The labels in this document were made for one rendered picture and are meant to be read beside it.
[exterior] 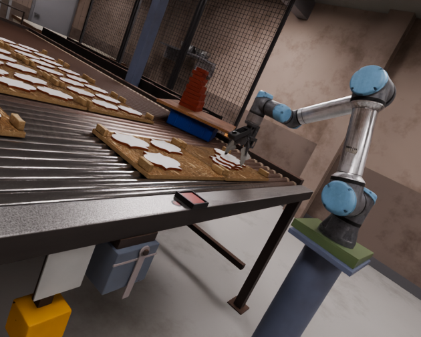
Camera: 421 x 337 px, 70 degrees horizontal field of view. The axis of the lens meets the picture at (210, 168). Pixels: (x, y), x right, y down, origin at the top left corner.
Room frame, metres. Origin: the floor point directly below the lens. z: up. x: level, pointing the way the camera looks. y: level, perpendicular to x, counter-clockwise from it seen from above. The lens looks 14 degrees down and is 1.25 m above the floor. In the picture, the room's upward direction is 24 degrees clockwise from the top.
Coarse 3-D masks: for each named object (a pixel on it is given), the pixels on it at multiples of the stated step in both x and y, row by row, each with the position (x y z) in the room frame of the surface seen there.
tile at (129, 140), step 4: (116, 132) 1.09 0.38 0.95; (112, 136) 1.02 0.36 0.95; (116, 136) 1.04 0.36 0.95; (120, 136) 1.06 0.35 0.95; (124, 136) 1.09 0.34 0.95; (128, 136) 1.11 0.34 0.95; (132, 136) 1.13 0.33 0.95; (116, 140) 1.01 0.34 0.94; (120, 140) 1.02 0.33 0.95; (124, 140) 1.04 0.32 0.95; (128, 140) 1.06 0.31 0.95; (132, 140) 1.08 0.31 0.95; (136, 140) 1.11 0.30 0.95; (140, 140) 1.13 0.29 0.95; (124, 144) 1.02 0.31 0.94; (128, 144) 1.02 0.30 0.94; (132, 144) 1.03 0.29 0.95; (136, 144) 1.05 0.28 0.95; (140, 144) 1.08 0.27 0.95; (144, 144) 1.10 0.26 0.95; (148, 144) 1.12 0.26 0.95; (140, 148) 1.05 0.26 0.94; (144, 148) 1.06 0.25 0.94
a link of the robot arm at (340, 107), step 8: (320, 104) 1.39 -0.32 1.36; (328, 104) 1.36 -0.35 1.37; (336, 104) 1.34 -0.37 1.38; (344, 104) 1.32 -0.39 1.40; (296, 112) 1.44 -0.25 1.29; (304, 112) 1.42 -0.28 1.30; (312, 112) 1.39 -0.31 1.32; (320, 112) 1.37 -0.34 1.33; (328, 112) 1.35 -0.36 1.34; (336, 112) 1.34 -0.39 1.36; (344, 112) 1.33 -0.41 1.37; (296, 120) 1.44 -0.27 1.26; (304, 120) 1.42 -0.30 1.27; (312, 120) 1.41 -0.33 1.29; (320, 120) 1.41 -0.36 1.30; (296, 128) 1.51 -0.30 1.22
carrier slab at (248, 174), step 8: (192, 152) 1.36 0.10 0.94; (200, 152) 1.43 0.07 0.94; (208, 152) 1.51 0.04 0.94; (200, 160) 1.29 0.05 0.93; (208, 160) 1.34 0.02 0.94; (248, 168) 1.55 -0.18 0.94; (224, 176) 1.21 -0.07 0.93; (232, 176) 1.26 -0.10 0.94; (240, 176) 1.32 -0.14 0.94; (248, 176) 1.39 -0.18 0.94; (256, 176) 1.46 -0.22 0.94; (264, 176) 1.55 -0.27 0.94
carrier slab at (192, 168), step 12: (96, 132) 1.03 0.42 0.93; (108, 132) 1.08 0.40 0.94; (108, 144) 0.98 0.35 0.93; (120, 144) 1.01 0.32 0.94; (132, 156) 0.94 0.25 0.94; (168, 156) 1.12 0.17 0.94; (180, 156) 1.20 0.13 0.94; (192, 156) 1.28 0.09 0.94; (156, 168) 0.93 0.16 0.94; (192, 168) 1.11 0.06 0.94; (204, 168) 1.18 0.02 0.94; (216, 180) 1.15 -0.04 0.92
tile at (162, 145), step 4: (152, 140) 1.21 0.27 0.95; (156, 140) 1.24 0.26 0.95; (160, 140) 1.27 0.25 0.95; (152, 144) 1.16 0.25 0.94; (156, 144) 1.18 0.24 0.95; (160, 144) 1.20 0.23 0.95; (164, 144) 1.23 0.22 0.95; (168, 144) 1.26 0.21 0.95; (172, 144) 1.29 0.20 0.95; (160, 148) 1.16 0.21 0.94; (164, 148) 1.17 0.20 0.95; (168, 148) 1.20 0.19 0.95; (172, 148) 1.23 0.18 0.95; (176, 148) 1.26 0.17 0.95; (168, 152) 1.16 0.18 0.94; (172, 152) 1.19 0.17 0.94; (176, 152) 1.21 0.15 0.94; (180, 152) 1.22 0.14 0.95
